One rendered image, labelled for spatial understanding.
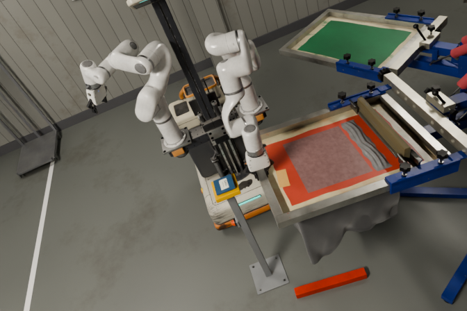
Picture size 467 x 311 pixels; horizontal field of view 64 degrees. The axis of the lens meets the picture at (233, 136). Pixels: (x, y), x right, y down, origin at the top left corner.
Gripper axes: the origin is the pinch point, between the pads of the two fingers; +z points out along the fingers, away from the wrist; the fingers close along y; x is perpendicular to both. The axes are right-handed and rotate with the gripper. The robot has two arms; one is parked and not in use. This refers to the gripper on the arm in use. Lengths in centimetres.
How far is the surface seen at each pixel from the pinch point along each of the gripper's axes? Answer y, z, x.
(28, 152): 232, 116, -259
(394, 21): -120, -1, -90
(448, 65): -120, 4, -36
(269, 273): 10, 103, -9
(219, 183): 20.2, 10.6, -13.0
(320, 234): -17.4, 27.2, 22.6
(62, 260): 171, 120, -91
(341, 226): -28.3, 28.6, 21.5
